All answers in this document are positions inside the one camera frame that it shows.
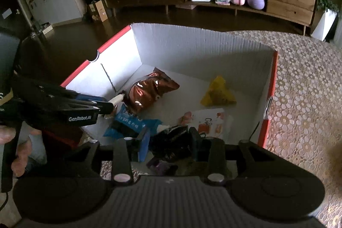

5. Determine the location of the white red snack bag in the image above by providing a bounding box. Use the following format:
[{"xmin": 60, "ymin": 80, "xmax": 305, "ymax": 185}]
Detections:
[{"xmin": 178, "ymin": 108, "xmax": 225, "ymax": 139}]

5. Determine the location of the yellow snack packet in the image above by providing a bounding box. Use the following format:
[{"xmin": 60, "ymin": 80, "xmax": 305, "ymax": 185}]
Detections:
[{"xmin": 200, "ymin": 76, "xmax": 236, "ymax": 107}]

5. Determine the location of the red cardboard box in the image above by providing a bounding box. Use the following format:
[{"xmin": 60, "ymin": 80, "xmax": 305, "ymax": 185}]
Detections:
[{"xmin": 62, "ymin": 23, "xmax": 278, "ymax": 146}]

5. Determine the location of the white plant pot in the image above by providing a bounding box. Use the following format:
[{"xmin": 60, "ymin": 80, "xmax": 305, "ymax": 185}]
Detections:
[{"xmin": 311, "ymin": 9, "xmax": 337, "ymax": 41}]

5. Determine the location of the blue snack packet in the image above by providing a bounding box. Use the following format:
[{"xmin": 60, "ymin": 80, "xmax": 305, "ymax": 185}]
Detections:
[{"xmin": 103, "ymin": 104, "xmax": 162, "ymax": 140}]

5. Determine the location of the person left hand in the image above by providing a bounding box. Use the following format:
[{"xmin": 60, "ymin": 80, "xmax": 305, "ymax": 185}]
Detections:
[{"xmin": 0, "ymin": 124, "xmax": 42, "ymax": 178}]

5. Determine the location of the black snack packet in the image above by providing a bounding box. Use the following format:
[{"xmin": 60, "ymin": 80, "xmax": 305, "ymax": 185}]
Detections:
[{"xmin": 147, "ymin": 126, "xmax": 210, "ymax": 177}]

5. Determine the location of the dark red foil snack bag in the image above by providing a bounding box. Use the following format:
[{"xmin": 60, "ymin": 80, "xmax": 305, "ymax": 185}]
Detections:
[{"xmin": 124, "ymin": 67, "xmax": 180, "ymax": 114}]

